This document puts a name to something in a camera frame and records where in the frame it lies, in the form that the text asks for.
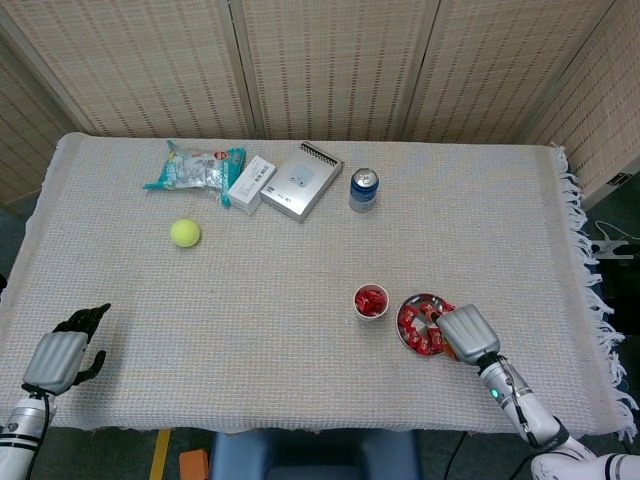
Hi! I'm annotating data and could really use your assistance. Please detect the teal and silver snack bag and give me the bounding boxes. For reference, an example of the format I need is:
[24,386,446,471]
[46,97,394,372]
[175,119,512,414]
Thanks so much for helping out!
[143,138,247,209]

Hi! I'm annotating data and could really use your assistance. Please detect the red chopped food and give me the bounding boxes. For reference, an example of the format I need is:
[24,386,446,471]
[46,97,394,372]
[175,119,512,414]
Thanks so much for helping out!
[355,287,387,317]

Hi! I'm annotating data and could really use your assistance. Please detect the grey spiral notebook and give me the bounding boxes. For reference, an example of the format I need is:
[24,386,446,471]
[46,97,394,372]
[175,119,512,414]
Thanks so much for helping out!
[259,141,345,224]

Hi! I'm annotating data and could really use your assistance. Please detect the round metal bowl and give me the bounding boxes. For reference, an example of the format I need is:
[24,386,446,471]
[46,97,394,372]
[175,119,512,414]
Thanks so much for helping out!
[396,293,459,357]

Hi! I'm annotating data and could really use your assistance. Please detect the blue drink can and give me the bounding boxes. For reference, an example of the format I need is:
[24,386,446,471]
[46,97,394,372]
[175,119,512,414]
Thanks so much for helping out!
[348,167,380,214]

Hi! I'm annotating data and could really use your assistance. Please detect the beige woven fringed tablecloth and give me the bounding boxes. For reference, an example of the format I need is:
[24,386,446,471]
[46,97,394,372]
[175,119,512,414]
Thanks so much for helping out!
[0,131,640,441]

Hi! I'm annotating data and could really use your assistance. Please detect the black floor cable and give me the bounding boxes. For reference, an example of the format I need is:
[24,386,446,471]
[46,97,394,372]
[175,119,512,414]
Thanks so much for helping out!
[444,432,469,480]

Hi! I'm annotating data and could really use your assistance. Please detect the yellow tennis ball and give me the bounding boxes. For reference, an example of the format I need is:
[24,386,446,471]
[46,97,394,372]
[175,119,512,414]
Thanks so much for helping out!
[170,217,203,250]

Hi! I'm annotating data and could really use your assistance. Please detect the white paper cup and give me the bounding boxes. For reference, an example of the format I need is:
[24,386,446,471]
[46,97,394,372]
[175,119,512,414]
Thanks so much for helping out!
[353,283,391,323]

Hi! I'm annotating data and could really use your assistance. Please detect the woven bamboo screen panel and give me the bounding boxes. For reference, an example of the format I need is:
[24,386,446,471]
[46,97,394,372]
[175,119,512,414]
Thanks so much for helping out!
[524,0,640,209]
[0,29,69,206]
[229,0,441,143]
[0,0,256,140]
[404,0,616,146]

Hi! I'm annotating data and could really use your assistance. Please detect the white clamp with cable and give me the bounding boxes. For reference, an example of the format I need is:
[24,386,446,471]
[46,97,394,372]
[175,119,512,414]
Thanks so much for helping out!
[589,219,632,260]

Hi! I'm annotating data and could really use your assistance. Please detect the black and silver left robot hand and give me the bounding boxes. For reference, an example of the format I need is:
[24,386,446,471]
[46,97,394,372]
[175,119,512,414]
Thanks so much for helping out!
[22,302,112,396]

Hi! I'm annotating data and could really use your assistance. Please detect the black box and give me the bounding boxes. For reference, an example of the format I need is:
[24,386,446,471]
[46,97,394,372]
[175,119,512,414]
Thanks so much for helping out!
[597,257,640,334]

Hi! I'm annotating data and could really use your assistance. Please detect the orange block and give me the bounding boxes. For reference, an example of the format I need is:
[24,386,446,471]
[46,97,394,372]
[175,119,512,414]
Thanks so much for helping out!
[179,448,210,480]

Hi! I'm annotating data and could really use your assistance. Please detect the metal bowl of red candies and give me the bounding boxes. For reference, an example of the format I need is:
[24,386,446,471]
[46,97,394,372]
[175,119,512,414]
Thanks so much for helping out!
[401,301,457,356]

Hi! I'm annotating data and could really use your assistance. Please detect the small white cardboard box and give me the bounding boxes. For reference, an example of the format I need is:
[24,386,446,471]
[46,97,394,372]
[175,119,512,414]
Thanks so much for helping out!
[227,154,278,216]

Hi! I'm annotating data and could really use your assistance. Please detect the silver right hand, orange fingertips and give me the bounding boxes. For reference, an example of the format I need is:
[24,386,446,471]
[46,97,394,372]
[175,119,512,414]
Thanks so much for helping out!
[424,303,502,365]

